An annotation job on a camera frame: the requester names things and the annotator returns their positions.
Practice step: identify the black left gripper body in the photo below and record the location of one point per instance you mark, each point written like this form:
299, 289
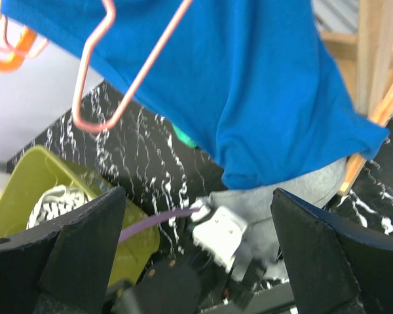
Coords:
242, 282

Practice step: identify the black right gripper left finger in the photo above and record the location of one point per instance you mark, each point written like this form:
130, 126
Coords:
68, 258

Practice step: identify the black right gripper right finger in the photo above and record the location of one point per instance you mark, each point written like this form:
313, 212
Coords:
340, 266

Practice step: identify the black white striped tank top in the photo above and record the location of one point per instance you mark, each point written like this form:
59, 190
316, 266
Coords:
55, 202

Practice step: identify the grey tank top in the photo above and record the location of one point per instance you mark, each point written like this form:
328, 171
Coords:
270, 211

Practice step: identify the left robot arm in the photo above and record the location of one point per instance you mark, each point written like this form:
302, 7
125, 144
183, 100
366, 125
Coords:
180, 286

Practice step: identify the green tank top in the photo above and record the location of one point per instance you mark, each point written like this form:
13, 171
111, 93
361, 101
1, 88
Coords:
184, 138

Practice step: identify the blue tank top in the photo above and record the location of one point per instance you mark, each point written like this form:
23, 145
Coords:
251, 82

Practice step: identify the orange plastic hanger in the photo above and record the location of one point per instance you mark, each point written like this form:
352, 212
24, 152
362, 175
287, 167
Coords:
12, 56

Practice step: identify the pink hanger under blue top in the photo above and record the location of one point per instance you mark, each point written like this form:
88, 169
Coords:
15, 49

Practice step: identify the olive green plastic basket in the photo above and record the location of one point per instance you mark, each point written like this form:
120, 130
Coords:
40, 170

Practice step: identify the wooden clothes rack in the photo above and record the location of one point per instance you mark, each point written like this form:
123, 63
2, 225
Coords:
366, 60

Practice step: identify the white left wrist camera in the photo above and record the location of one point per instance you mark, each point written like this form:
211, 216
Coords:
219, 231

